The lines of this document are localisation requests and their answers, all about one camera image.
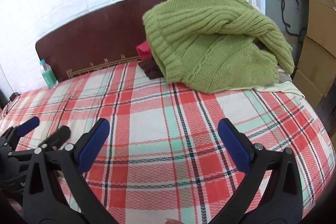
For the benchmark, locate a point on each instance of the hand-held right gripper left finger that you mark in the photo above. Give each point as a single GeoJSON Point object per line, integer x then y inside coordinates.
{"type": "Point", "coordinates": [94, 145]}

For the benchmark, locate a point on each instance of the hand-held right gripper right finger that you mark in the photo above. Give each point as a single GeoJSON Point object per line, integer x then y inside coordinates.
{"type": "Point", "coordinates": [233, 145]}

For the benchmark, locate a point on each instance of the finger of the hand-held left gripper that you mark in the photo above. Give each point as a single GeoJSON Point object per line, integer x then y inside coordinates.
{"type": "Point", "coordinates": [59, 133]}
{"type": "Point", "coordinates": [29, 124]}

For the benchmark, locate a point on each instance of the green knitted sweater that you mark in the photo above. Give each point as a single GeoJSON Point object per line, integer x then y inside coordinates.
{"type": "Point", "coordinates": [210, 56]}

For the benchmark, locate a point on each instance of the clear plastic water bottle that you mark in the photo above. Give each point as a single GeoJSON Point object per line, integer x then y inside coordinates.
{"type": "Point", "coordinates": [47, 75]}

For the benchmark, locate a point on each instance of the red plaid blanket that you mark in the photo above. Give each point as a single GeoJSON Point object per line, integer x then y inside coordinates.
{"type": "Point", "coordinates": [157, 108]}

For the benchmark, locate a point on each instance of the pale yellow cloth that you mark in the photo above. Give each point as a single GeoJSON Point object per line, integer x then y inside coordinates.
{"type": "Point", "coordinates": [283, 87]}

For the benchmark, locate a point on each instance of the grey striped cloth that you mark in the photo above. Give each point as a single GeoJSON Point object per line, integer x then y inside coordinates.
{"type": "Point", "coordinates": [284, 76]}

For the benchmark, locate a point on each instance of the dark brown cloth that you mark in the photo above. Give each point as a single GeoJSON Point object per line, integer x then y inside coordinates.
{"type": "Point", "coordinates": [151, 69]}

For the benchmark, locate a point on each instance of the dark wooden headboard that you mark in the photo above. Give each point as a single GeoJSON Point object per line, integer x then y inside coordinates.
{"type": "Point", "coordinates": [105, 37]}

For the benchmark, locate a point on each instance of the red cloth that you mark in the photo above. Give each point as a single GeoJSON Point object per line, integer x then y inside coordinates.
{"type": "Point", "coordinates": [143, 50]}

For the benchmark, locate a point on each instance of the stack of cardboard boxes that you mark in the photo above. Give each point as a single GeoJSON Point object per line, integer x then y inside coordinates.
{"type": "Point", "coordinates": [317, 29]}

